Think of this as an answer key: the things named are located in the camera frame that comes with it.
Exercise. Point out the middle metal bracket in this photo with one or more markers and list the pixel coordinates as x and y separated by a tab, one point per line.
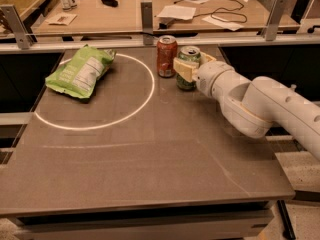
147	22

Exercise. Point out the small paper card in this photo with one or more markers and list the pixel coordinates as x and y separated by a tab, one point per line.
61	19

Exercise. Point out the metal bracket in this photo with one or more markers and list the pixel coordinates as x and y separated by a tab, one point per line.
22	37
269	32
147	22

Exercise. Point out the white paper sheet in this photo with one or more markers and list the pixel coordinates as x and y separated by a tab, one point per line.
177	12
220	22

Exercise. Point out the left metal bracket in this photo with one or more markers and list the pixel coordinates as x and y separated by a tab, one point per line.
22	37

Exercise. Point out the right metal bracket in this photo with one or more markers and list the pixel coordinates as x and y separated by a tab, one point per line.
269	32

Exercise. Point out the green soda can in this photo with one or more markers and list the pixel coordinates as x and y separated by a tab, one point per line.
189	54

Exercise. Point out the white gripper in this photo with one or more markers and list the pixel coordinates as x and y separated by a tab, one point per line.
209	78

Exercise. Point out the red coke can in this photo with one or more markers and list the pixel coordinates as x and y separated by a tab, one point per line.
166	52

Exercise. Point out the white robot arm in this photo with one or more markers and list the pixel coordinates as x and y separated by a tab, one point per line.
253	106

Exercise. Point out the black computer mouse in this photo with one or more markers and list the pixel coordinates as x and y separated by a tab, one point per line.
110	3

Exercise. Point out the white paper sheet centre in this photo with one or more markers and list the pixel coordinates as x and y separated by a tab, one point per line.
177	12

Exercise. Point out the green chip bag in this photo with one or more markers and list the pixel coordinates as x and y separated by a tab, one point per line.
78	77

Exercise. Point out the white paper sheet right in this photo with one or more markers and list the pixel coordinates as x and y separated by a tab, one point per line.
220	22

